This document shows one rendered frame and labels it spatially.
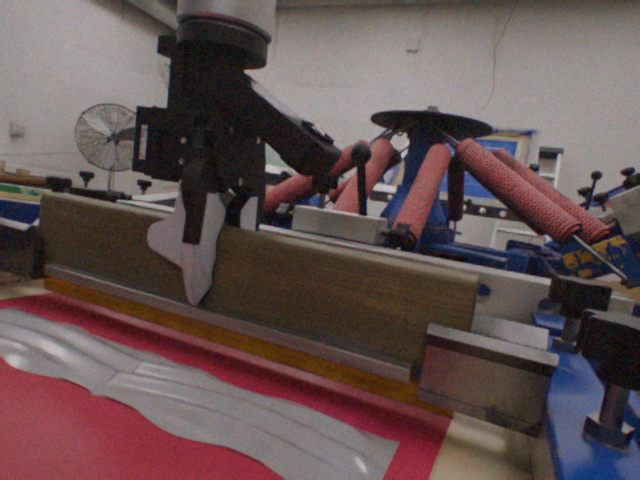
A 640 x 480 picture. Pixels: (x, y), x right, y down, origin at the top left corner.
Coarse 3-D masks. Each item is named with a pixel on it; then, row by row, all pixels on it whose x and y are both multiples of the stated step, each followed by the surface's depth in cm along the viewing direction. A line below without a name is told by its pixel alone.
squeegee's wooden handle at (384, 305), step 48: (48, 192) 43; (48, 240) 43; (96, 240) 41; (144, 240) 38; (240, 240) 35; (288, 240) 34; (240, 288) 35; (288, 288) 33; (336, 288) 32; (384, 288) 30; (432, 288) 29; (336, 336) 32; (384, 336) 30
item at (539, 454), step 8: (0, 272) 47; (0, 280) 47; (8, 280) 48; (16, 280) 48; (24, 280) 49; (32, 280) 50; (544, 432) 24; (528, 440) 29; (536, 440) 26; (544, 440) 24; (528, 448) 29; (536, 448) 26; (544, 448) 23; (536, 456) 25; (544, 456) 23; (536, 464) 25; (544, 464) 23; (552, 464) 21; (536, 472) 24; (544, 472) 22; (552, 472) 20
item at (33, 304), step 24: (48, 312) 41; (72, 312) 42; (96, 312) 43; (120, 336) 38; (144, 336) 38; (168, 336) 39; (192, 336) 40; (0, 360) 30; (0, 384) 27; (24, 384) 28; (48, 384) 28; (72, 384) 29; (0, 408) 25; (24, 408) 25; (48, 408) 26
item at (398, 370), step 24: (48, 264) 42; (96, 288) 39; (120, 288) 38; (144, 288) 38; (192, 312) 35; (216, 312) 35; (264, 336) 33; (288, 336) 32; (312, 336) 32; (336, 360) 31; (360, 360) 30; (384, 360) 30
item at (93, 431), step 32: (192, 352) 36; (224, 352) 37; (256, 384) 32; (288, 384) 33; (320, 384) 34; (64, 416) 25; (96, 416) 25; (128, 416) 26; (352, 416) 30; (384, 416) 30; (416, 416) 31; (0, 448) 22; (32, 448) 22; (64, 448) 22; (96, 448) 23; (128, 448) 23; (160, 448) 23; (192, 448) 24; (224, 448) 24; (416, 448) 27
